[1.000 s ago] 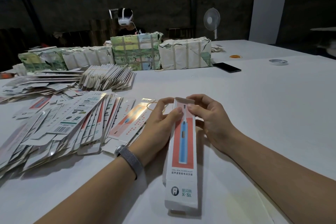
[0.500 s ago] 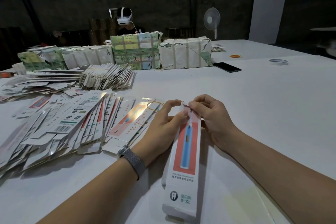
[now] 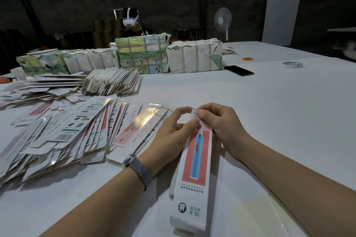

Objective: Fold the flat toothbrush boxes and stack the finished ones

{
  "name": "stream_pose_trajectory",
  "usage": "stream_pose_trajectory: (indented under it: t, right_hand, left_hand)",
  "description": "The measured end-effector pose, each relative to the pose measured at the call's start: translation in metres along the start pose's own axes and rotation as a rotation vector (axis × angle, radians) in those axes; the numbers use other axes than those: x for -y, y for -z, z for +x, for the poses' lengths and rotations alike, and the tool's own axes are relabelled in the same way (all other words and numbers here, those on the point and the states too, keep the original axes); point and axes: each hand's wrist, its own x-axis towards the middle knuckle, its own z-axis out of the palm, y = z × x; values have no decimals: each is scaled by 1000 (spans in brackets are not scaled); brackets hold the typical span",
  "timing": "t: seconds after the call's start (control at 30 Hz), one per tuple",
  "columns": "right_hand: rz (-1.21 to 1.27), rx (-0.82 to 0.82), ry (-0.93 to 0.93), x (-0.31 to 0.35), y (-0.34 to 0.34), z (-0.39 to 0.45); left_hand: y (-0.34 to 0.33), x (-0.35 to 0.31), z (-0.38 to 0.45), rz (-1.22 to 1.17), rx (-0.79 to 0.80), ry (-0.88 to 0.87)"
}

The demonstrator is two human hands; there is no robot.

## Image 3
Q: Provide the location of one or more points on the white toothbrush carton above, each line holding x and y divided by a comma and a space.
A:
192, 189

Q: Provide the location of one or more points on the small orange tape roll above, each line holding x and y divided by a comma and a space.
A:
247, 58

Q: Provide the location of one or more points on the green printed wrapped bundle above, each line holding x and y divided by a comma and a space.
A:
143, 53

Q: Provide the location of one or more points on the white board panel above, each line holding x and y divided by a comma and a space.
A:
282, 9

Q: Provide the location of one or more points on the fanned stack of white cartons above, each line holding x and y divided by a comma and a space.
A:
111, 81

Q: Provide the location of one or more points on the person's right hand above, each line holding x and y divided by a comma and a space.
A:
228, 128

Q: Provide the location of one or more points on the white head-mounted camera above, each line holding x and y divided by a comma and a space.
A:
129, 19

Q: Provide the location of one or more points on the dark wooden chair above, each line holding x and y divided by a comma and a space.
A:
190, 34

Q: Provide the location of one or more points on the person's left forearm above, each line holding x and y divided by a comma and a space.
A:
92, 209

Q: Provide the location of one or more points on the white tape roll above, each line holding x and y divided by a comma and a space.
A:
285, 65

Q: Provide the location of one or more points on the person's right forearm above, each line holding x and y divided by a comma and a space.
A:
303, 189

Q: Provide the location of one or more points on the small white paper stack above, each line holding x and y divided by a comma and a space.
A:
230, 50

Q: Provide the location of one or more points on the pile of cartons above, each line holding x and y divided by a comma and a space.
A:
67, 131

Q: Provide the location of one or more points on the black smartphone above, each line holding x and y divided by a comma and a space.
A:
238, 70

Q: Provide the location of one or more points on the grey band wristwatch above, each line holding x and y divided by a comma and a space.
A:
139, 171

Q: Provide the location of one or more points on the cluttered side table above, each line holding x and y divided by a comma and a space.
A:
344, 42

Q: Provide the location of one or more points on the person's left hand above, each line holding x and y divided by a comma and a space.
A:
167, 142

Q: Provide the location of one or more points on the row of white wrapped bundles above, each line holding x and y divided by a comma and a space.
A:
67, 62

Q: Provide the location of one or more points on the white standing fan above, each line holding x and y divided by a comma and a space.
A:
223, 18

